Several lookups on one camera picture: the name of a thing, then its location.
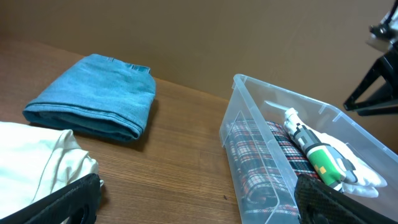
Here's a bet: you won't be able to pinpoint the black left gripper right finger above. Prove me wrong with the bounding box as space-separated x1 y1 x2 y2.
294 174 397 224

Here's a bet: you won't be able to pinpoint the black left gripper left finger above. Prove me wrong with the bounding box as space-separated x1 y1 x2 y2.
1 174 101 224

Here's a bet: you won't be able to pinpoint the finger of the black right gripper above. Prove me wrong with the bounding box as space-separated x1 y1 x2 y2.
343 46 397 116

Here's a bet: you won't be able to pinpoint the white printed t-shirt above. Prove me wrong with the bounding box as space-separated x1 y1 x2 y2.
284 108 387 198

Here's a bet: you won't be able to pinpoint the plaid flannel shirt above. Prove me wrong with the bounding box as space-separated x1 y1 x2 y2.
226 120 299 223

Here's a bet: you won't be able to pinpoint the clear plastic storage container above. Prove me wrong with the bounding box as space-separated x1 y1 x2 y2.
220 74 397 223

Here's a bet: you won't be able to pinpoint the folded cream cloth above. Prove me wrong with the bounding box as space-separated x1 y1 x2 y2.
1 122 99 218

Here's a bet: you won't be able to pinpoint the folded blue denim jeans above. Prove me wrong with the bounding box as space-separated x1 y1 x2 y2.
22 54 156 142

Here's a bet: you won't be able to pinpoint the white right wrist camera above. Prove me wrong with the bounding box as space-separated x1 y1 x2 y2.
366 0 397 53

